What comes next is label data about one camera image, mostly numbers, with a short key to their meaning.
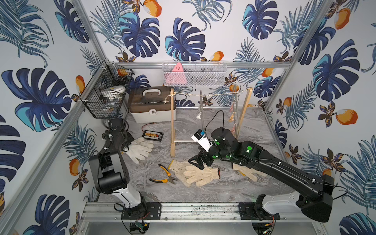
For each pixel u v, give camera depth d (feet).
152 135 3.39
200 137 1.89
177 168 2.90
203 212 2.45
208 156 1.92
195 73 3.03
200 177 2.80
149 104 3.14
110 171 1.55
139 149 3.00
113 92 2.62
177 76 2.96
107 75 3.03
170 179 2.75
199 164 1.90
